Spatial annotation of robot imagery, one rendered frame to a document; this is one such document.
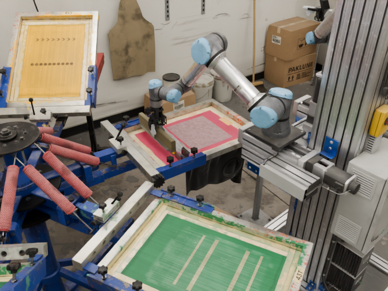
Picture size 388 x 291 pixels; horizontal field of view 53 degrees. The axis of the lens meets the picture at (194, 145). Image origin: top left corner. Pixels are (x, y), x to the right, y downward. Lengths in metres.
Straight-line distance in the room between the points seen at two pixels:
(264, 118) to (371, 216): 0.70
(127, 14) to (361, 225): 3.11
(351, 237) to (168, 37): 3.19
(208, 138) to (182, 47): 2.40
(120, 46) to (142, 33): 0.28
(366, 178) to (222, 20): 3.45
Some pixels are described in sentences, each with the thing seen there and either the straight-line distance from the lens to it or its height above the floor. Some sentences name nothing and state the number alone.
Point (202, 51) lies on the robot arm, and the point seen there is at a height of 1.68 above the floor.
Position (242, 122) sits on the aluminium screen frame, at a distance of 2.67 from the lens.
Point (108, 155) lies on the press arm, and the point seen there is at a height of 1.03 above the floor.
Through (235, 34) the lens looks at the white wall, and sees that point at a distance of 5.23.
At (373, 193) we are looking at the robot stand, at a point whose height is 1.13.
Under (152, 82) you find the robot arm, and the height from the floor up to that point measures 1.41.
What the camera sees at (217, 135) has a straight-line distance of 2.56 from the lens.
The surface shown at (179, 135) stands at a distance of 2.56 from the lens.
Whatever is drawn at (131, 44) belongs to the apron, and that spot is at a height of 0.90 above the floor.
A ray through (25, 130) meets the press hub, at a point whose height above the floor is 1.31.
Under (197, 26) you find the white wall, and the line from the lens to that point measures 4.83.
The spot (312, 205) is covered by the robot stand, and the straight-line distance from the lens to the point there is 2.32.
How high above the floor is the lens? 2.31
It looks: 33 degrees down
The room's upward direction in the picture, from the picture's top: straight up
